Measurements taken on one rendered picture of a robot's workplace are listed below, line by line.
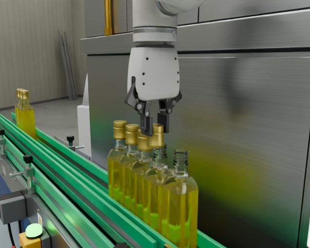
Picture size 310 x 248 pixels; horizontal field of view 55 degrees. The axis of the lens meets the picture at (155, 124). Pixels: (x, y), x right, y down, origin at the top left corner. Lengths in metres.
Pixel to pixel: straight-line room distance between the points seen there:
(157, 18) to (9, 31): 9.73
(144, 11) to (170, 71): 0.12
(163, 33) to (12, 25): 9.83
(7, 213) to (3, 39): 9.04
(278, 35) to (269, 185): 0.28
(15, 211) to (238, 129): 0.85
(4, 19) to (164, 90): 9.68
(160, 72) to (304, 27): 0.25
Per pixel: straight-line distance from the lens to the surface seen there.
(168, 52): 0.58
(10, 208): 1.19
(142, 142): 0.66
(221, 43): 0.66
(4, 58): 10.01
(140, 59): 0.55
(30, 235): 0.95
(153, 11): 0.55
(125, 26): 1.01
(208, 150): 0.70
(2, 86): 9.92
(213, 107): 0.67
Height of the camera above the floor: 1.49
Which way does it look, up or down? 12 degrees down
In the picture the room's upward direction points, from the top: straight up
